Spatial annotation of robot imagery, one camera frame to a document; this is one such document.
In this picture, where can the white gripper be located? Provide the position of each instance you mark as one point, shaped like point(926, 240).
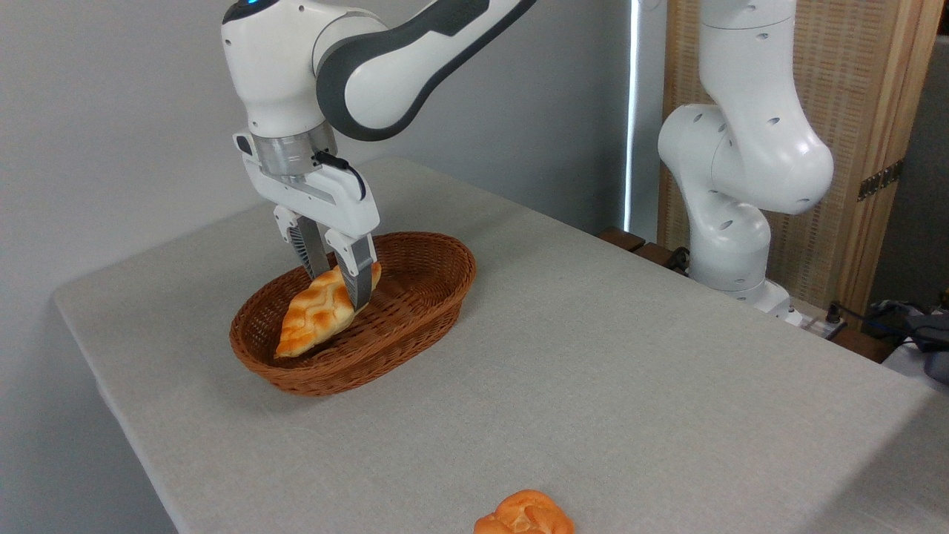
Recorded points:
point(334, 208)

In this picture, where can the round knotted bread roll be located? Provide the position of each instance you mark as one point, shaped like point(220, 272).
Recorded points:
point(525, 515)

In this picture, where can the dark metal screen hinge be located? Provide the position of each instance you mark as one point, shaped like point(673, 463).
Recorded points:
point(881, 180)

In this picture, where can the long braided bread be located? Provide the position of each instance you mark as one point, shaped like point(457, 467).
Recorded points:
point(315, 315)

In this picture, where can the black power plug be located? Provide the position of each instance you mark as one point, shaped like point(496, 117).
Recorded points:
point(834, 315)

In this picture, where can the brown oval wicker basket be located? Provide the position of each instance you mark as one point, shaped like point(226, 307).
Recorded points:
point(415, 297)

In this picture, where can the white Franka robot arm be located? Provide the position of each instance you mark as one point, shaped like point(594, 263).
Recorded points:
point(282, 67)

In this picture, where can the dark wooden base block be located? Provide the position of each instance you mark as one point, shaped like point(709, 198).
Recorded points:
point(860, 345)
point(637, 248)

